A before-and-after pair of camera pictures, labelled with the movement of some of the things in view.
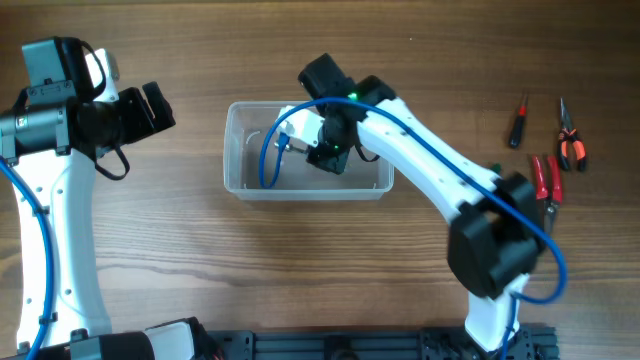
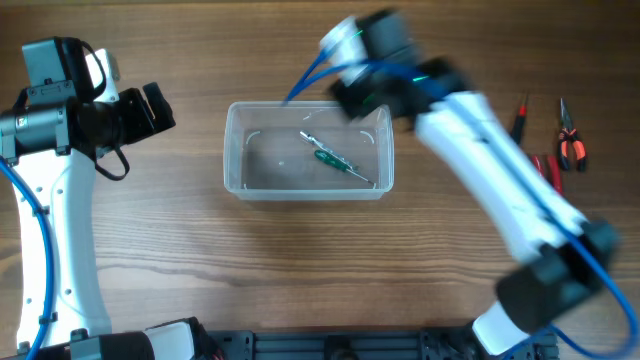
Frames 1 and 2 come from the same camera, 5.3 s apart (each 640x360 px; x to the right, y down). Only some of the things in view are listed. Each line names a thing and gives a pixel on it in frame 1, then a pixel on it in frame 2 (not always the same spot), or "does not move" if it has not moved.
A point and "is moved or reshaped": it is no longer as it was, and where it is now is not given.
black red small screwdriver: (518, 126) does not move
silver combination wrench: (290, 146) is moved or reshaped
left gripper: (144, 122) does not move
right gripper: (336, 161) -> (350, 98)
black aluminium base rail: (532, 342) does not move
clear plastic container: (261, 162) does not move
